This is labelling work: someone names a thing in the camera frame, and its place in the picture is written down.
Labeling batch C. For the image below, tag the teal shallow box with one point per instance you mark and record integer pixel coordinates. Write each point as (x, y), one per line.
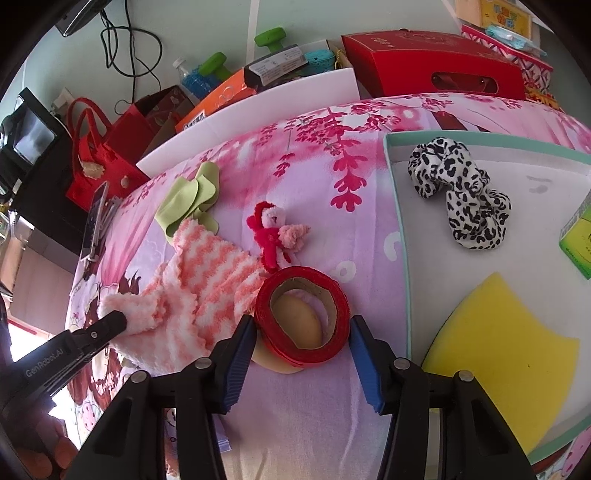
(531, 277)

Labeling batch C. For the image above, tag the black cabinet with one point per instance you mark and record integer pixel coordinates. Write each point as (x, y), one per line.
(46, 207)

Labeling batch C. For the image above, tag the white storage box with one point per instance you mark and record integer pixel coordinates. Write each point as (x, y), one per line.
(277, 110)

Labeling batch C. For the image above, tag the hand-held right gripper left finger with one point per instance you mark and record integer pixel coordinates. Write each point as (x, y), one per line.
(238, 364)

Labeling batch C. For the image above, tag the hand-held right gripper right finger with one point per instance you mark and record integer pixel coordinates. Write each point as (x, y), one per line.
(369, 364)

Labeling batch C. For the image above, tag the smartphone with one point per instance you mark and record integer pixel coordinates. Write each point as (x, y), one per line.
(94, 221)

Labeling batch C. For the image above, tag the red white patterned box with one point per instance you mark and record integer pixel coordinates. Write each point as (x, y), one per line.
(535, 74)

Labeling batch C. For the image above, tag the yellow green sponge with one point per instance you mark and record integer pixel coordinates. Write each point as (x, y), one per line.
(498, 350)

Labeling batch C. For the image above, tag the red pink plush toy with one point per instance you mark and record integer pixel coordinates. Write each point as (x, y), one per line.
(268, 240)

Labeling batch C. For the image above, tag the grey black box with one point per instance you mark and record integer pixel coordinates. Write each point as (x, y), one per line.
(277, 64)

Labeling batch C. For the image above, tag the black white spotted scrunchie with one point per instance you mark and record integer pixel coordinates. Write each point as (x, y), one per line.
(457, 184)

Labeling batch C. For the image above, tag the blue liquid plastic bottle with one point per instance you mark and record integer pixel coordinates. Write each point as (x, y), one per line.
(194, 83)

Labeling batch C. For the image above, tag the light green cloth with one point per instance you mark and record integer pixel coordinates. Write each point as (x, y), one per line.
(184, 203)

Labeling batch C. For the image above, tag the person's left hand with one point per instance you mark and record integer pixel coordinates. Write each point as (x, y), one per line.
(51, 438)

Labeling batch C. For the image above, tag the brown wooden cabinet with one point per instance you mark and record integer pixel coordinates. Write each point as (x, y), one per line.
(37, 286)

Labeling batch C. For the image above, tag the black wall device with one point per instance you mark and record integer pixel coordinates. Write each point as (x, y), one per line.
(78, 16)

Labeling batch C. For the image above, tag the orange carton box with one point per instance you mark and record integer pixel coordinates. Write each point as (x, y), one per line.
(217, 101)

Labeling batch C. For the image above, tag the red felt handbag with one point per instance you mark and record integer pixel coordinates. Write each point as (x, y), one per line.
(83, 194)

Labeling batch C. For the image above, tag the black glossy appliance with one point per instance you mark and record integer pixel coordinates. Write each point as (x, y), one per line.
(27, 134)

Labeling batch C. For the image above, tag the red tape roll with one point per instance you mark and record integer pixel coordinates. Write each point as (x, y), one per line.
(304, 356)

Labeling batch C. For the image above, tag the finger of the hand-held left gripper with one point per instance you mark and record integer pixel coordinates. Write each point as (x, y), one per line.
(99, 330)

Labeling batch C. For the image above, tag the large red gift box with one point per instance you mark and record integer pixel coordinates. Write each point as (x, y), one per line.
(415, 55)

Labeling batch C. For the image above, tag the pink white fluffy towel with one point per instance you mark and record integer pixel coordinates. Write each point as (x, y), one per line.
(198, 295)

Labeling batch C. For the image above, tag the dark red paper bag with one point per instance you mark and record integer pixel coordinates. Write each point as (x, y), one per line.
(134, 124)

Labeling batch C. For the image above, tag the green tissue packet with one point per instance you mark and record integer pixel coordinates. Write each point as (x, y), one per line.
(579, 244)

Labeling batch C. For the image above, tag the green dumbbell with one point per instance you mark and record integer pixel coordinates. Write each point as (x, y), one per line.
(214, 62)
(272, 37)

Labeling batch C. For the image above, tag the white wall socket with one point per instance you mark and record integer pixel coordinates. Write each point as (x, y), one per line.
(62, 99)

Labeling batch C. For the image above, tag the blue wipes packet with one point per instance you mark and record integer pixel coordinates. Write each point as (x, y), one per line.
(512, 39)

